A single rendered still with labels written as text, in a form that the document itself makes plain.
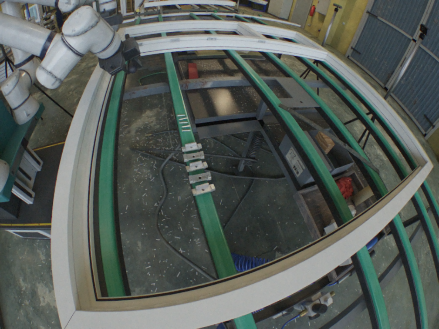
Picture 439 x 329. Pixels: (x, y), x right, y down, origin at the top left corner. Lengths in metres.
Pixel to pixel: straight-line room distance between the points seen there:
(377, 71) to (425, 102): 1.89
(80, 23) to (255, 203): 1.36
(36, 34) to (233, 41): 0.89
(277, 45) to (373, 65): 5.99
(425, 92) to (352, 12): 3.68
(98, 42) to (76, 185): 0.34
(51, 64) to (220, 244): 0.55
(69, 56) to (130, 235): 1.11
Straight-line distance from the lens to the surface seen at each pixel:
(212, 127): 0.95
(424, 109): 6.36
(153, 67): 2.10
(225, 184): 1.40
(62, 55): 0.51
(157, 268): 1.25
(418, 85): 6.42
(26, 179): 1.51
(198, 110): 0.99
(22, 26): 0.67
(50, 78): 0.53
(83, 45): 0.50
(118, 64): 0.55
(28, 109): 1.29
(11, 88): 1.24
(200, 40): 1.02
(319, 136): 0.90
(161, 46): 1.00
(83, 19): 0.47
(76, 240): 0.39
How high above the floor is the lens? 1.22
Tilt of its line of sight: 55 degrees down
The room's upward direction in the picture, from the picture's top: 11 degrees clockwise
